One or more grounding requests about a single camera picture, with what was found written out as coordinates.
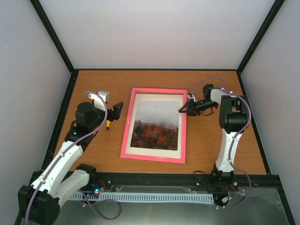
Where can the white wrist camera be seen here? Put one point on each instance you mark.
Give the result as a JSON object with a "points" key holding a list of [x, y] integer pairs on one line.
{"points": [[191, 97], [100, 100]]}

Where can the clear acrylic front panel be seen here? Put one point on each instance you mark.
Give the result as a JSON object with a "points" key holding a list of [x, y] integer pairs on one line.
{"points": [[256, 207]]}

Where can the pink wooden picture frame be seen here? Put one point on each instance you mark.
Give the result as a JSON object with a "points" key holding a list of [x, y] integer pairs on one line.
{"points": [[137, 90]]}

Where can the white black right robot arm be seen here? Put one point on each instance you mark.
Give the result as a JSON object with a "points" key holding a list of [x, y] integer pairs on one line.
{"points": [[234, 117]]}

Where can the light blue slotted cable duct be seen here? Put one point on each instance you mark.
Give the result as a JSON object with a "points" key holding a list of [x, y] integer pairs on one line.
{"points": [[153, 197]]}

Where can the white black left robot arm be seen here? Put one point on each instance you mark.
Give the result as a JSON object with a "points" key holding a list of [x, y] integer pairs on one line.
{"points": [[42, 200]]}

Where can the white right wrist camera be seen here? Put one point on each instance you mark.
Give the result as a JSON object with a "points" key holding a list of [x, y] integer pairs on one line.
{"points": [[191, 97]]}

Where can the yellow handled screwdriver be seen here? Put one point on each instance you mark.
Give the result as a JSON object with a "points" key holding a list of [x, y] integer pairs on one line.
{"points": [[107, 127]]}

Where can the autumn forest photo print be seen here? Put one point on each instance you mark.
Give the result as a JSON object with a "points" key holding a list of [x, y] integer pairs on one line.
{"points": [[156, 125]]}

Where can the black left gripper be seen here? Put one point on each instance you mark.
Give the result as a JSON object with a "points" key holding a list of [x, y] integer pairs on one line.
{"points": [[116, 113]]}

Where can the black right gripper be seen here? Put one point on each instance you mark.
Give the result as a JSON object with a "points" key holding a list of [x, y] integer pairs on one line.
{"points": [[190, 109]]}

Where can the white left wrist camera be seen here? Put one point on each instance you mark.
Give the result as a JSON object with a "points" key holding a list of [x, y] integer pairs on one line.
{"points": [[100, 100]]}

